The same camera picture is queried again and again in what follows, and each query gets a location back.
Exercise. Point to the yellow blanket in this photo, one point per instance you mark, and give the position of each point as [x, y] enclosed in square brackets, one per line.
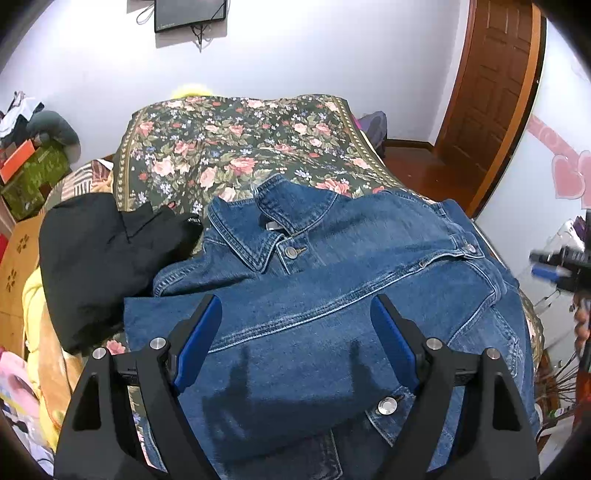
[41, 350]

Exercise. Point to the floral bed blanket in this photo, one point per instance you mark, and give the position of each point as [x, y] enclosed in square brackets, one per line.
[240, 143]

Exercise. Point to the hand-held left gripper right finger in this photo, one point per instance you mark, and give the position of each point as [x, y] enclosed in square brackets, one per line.
[392, 339]

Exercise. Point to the yellow pillow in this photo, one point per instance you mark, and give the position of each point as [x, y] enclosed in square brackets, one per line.
[191, 91]

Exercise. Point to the purple bag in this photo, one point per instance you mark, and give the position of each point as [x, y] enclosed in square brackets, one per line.
[373, 125]

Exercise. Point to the wall-mounted black television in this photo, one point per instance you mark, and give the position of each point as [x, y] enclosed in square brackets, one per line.
[190, 14]

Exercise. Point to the pink heart wall sticker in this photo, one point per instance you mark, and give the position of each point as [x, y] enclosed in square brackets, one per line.
[565, 161]

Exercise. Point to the brown wooden door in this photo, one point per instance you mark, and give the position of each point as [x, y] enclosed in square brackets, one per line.
[489, 97]

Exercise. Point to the pile of clothes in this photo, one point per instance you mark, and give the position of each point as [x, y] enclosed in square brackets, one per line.
[16, 113]

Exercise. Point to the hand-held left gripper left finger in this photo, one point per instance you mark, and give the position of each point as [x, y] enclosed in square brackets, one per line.
[199, 340]

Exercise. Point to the blue denim jacket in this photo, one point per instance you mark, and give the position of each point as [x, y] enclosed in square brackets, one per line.
[323, 286]

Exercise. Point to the green cardboard box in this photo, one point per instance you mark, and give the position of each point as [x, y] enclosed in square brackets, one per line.
[32, 182]

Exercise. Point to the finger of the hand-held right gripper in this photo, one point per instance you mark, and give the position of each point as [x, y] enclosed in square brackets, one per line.
[547, 264]

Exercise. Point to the black garment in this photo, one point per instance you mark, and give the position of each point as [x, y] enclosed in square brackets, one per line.
[106, 258]

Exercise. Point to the orange box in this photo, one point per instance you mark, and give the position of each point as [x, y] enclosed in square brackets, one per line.
[17, 161]

